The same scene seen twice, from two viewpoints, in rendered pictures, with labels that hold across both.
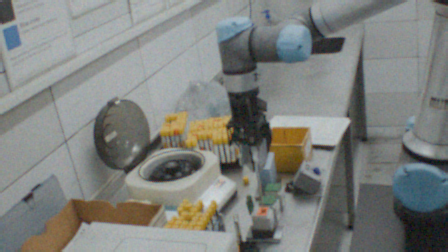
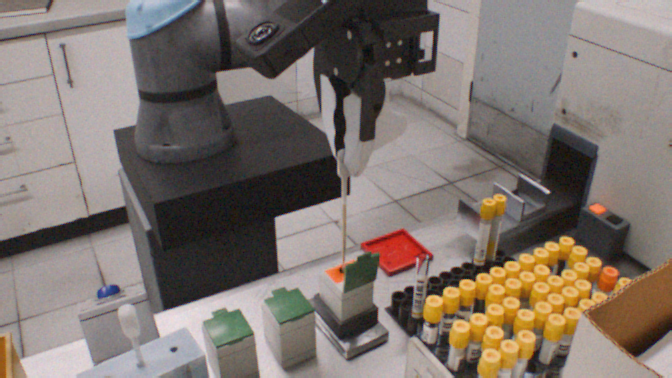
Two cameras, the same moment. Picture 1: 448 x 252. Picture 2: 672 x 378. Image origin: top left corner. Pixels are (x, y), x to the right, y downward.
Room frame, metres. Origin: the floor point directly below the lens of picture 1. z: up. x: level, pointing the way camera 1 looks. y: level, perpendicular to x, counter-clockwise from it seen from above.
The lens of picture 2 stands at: (1.40, 0.23, 1.34)
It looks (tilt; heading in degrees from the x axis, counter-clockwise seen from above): 31 degrees down; 219
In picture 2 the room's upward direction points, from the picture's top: straight up
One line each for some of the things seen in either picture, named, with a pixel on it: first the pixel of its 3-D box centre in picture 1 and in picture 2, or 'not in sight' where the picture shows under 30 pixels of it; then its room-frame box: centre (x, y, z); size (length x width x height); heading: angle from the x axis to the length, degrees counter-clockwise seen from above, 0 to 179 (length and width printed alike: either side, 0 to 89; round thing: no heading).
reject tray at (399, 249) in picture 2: not in sight; (396, 251); (0.88, -0.08, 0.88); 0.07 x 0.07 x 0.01; 68
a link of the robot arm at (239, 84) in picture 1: (242, 79); not in sight; (1.00, -0.05, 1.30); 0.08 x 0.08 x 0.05
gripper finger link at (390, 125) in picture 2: (244, 158); (379, 131); (1.01, -0.03, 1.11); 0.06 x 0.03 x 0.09; 160
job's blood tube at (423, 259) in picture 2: (238, 232); (419, 293); (0.98, 0.01, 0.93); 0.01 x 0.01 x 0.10; 69
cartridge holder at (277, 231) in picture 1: (264, 230); (345, 313); (1.03, -0.05, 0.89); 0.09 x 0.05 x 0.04; 70
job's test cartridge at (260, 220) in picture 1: (263, 221); (346, 294); (1.03, -0.05, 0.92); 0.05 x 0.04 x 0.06; 70
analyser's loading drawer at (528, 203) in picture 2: not in sight; (530, 198); (0.72, 0.03, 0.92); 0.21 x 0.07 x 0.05; 158
